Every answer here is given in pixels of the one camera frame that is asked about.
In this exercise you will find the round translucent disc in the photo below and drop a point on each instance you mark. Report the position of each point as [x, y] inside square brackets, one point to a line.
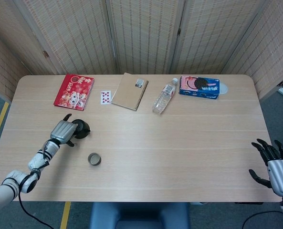
[224, 88]

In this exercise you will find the red spiral calendar notebook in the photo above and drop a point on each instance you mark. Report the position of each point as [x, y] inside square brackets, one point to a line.
[74, 91]

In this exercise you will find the clear plastic water bottle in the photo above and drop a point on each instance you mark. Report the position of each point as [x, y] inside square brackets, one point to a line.
[162, 99]

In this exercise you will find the woven bamboo folding screen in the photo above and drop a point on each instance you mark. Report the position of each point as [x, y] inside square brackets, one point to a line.
[143, 35]

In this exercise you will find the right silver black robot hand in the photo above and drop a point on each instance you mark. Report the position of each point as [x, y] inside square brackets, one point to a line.
[282, 177]

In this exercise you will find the hearts playing card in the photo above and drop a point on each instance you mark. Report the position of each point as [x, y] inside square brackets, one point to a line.
[105, 97]

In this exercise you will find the small dark tea cup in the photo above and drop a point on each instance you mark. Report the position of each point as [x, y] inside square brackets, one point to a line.
[94, 159]

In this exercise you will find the brown kraft spiral notebook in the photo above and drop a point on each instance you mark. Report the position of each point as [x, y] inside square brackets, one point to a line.
[129, 93]

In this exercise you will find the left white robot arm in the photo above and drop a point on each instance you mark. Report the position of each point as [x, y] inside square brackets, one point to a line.
[38, 159]

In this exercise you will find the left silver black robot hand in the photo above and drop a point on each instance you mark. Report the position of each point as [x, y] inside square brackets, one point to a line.
[62, 131]

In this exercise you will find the blue cookie box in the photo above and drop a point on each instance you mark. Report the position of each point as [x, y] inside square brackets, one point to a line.
[198, 87]

